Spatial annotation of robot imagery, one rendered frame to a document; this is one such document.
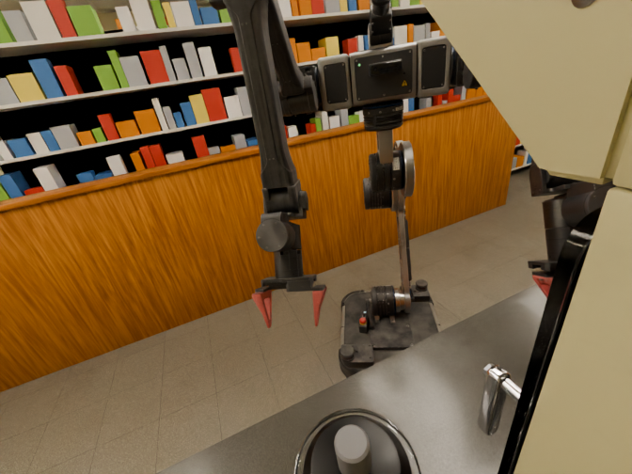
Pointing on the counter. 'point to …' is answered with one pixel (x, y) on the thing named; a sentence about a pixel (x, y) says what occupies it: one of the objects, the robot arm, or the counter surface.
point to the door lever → (496, 397)
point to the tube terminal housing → (592, 356)
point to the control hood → (552, 75)
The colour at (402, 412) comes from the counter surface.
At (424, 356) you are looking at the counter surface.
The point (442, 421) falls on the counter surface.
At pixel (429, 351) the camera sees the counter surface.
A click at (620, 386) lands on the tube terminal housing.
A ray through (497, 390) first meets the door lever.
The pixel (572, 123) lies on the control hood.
